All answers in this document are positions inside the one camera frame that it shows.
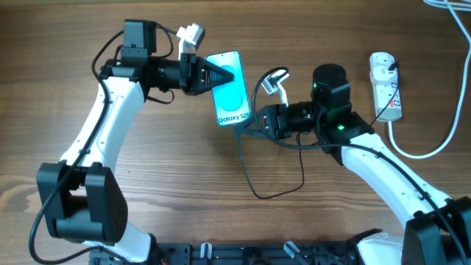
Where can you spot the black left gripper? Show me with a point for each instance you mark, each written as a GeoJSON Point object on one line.
{"type": "Point", "coordinates": [192, 68]}

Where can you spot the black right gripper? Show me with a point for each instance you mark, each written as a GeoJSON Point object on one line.
{"type": "Point", "coordinates": [276, 115]}

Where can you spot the Galaxy S25 smartphone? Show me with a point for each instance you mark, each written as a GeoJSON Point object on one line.
{"type": "Point", "coordinates": [230, 100]}

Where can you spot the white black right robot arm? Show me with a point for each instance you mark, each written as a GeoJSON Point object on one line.
{"type": "Point", "coordinates": [436, 227]}

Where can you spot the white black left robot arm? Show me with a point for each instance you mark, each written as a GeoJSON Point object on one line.
{"type": "Point", "coordinates": [81, 199]}

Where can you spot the white charger plug adapter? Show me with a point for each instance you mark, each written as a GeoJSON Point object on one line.
{"type": "Point", "coordinates": [382, 75]}

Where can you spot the white power strip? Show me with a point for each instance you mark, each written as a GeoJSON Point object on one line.
{"type": "Point", "coordinates": [386, 97]}

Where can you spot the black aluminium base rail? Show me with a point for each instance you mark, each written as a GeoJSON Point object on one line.
{"type": "Point", "coordinates": [327, 252]}

